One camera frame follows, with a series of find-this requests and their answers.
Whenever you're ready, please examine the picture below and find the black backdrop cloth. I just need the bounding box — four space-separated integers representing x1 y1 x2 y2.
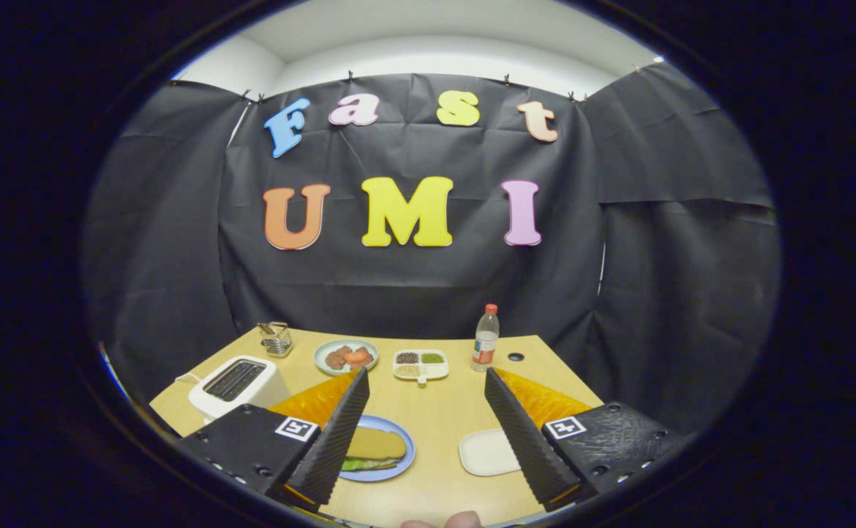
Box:
83 62 782 441

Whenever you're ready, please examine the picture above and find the white divided seasoning dish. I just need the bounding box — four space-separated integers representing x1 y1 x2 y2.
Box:
392 349 450 386

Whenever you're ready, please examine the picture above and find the white toaster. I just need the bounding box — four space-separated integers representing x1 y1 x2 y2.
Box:
188 356 290 421

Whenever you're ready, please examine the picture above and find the wire mesh utensil basket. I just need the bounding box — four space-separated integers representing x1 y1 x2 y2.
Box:
257 321 294 358

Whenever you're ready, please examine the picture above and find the pale green round plate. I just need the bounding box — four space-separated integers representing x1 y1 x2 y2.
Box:
313 339 379 376

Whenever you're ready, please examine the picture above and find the clear plastic water bottle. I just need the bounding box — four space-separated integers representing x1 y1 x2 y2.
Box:
471 304 500 373

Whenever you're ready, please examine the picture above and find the blue round plate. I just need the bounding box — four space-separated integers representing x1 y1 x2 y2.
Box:
338 414 416 483

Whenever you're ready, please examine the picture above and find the brown bread slice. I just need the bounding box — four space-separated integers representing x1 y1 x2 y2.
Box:
345 427 407 461

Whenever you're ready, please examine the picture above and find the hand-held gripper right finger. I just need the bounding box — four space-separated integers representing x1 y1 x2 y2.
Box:
483 367 685 514

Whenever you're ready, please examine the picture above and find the white square plate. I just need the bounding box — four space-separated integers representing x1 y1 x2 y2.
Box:
458 428 522 477

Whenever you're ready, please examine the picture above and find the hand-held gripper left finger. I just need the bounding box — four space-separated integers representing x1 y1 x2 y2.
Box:
175 367 371 514

